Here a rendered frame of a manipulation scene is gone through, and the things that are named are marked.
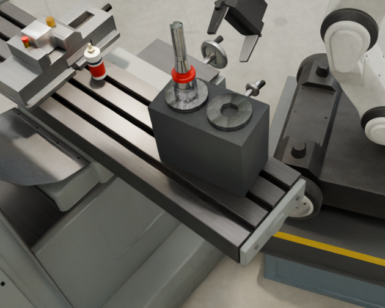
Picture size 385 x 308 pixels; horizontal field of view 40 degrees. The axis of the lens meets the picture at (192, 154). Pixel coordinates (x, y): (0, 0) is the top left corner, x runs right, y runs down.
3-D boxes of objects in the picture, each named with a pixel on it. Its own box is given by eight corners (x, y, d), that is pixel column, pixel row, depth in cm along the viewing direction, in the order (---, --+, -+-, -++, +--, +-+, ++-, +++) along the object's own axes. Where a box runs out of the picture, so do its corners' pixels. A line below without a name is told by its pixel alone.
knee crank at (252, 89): (256, 80, 197) (257, 68, 192) (270, 87, 195) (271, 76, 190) (220, 117, 188) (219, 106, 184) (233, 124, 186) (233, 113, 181)
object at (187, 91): (170, 93, 108) (166, 75, 104) (186, 80, 110) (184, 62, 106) (186, 105, 106) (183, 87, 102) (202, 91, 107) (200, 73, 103)
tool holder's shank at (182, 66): (171, 71, 103) (163, 26, 94) (183, 62, 104) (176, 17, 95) (183, 79, 101) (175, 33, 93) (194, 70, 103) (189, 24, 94)
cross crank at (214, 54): (210, 53, 195) (208, 28, 186) (235, 66, 190) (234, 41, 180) (181, 79, 189) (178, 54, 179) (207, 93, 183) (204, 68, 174)
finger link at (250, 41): (247, 60, 108) (257, 33, 109) (236, 60, 111) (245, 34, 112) (252, 64, 109) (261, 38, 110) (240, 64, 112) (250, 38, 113)
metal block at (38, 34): (43, 37, 142) (35, 19, 137) (58, 46, 139) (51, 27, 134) (28, 49, 140) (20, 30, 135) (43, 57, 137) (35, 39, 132)
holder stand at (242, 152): (187, 124, 129) (177, 64, 113) (269, 159, 120) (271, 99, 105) (159, 160, 123) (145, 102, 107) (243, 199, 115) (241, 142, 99)
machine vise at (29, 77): (85, 17, 157) (75, -15, 148) (121, 35, 151) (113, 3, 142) (-6, 89, 142) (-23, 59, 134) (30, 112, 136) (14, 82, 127)
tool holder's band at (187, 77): (166, 75, 104) (165, 71, 103) (184, 62, 106) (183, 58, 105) (183, 87, 102) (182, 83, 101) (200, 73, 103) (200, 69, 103)
